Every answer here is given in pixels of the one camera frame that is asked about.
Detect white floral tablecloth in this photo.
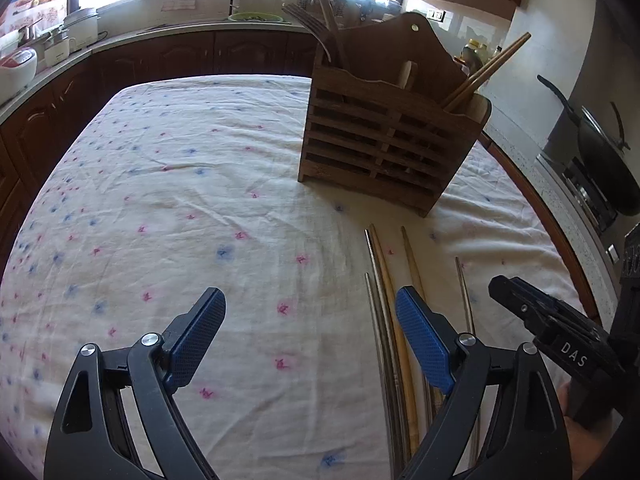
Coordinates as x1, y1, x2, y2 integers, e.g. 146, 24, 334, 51
0, 74, 588, 480

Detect brown wooden utensil holder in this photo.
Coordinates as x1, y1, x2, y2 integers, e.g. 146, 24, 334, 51
297, 11, 493, 218

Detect light bamboo chopstick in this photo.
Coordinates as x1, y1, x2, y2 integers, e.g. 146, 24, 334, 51
442, 40, 532, 111
440, 31, 532, 110

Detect white cooker with glass lid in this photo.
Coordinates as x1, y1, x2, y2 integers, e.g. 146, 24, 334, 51
62, 7, 101, 53

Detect white and pink rice cooker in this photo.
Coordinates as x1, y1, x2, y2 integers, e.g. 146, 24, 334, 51
0, 47, 38, 106

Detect black wok with lid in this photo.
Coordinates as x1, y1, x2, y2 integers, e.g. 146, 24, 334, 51
537, 75, 640, 216

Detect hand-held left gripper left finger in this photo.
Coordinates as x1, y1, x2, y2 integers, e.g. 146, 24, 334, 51
44, 287, 227, 480

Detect small white electric pot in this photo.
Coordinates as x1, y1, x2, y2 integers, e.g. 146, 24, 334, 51
42, 27, 78, 68

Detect yellow condiment bottles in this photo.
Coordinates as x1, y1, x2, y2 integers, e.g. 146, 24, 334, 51
455, 40, 501, 78

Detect person's right hand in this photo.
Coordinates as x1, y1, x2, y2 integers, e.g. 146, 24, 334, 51
557, 380, 640, 480

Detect silver metal chopstick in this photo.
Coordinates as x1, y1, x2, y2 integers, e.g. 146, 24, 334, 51
364, 229, 406, 461
364, 273, 401, 480
454, 256, 482, 461

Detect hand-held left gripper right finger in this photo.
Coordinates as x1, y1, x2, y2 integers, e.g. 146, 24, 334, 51
394, 285, 573, 480

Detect metal fork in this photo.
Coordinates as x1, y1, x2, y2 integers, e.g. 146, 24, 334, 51
281, 2, 341, 68

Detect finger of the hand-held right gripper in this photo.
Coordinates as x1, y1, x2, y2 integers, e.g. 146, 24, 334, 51
620, 224, 640, 286
488, 275, 561, 341

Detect gas stove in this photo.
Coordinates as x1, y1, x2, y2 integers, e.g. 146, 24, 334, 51
537, 155, 626, 233

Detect green basin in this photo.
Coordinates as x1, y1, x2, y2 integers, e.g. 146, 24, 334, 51
228, 12, 284, 24

